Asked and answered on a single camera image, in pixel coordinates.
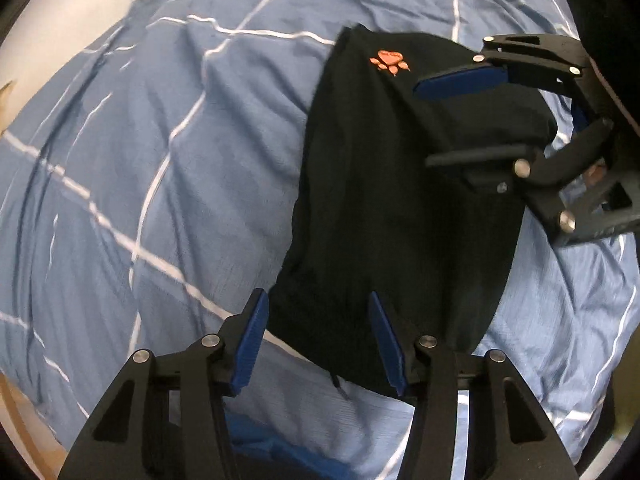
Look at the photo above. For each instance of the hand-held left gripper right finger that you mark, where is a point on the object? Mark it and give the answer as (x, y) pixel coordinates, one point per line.
(387, 345)

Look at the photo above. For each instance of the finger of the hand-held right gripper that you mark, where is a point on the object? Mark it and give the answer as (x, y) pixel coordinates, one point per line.
(475, 156)
(460, 84)

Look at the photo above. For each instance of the black pants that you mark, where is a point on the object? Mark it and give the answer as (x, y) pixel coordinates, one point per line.
(390, 210)

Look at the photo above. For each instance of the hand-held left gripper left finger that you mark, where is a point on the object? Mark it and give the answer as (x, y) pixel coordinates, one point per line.
(250, 342)

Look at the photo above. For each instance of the blue checked blanket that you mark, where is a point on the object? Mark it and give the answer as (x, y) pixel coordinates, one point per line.
(150, 185)

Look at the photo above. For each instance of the wooden bed frame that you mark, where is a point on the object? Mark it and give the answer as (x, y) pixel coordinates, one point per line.
(20, 427)

